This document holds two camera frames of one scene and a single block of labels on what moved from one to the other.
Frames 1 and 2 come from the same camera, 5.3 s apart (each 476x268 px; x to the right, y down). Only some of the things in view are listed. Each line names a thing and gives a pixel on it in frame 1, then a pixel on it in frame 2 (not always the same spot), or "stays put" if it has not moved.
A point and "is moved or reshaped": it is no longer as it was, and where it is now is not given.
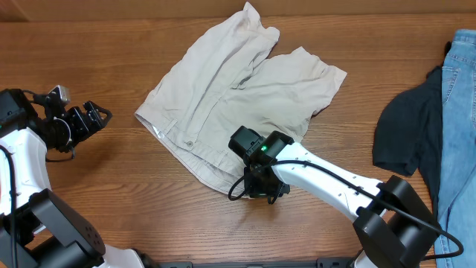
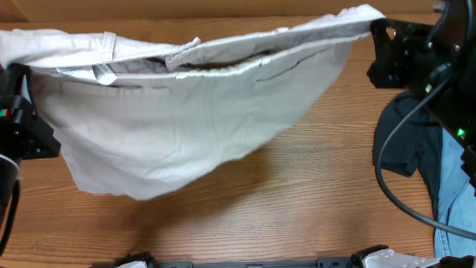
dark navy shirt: [407, 134] stays put
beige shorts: [227, 79] is moved or reshaped
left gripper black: [85, 128] → [18, 117]
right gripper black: [262, 187] → [403, 54]
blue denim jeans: [455, 231] stays put
